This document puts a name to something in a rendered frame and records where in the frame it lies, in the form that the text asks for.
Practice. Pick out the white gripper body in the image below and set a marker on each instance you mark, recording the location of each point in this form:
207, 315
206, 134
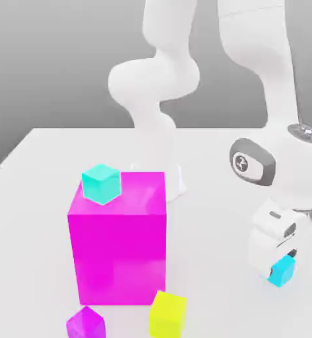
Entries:
261, 250

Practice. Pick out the small cyan cube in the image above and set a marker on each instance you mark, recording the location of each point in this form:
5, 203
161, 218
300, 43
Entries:
282, 270

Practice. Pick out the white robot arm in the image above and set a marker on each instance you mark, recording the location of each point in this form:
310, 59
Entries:
155, 79

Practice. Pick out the small yellow cube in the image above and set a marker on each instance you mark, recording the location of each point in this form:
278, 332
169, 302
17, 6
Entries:
166, 315

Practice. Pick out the small turquoise cube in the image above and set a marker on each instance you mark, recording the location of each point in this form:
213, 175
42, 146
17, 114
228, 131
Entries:
100, 184

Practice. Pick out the small purple cube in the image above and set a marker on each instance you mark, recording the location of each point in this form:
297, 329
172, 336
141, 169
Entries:
85, 324

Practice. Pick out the large magenta box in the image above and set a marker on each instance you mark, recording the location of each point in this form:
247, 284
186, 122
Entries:
118, 250

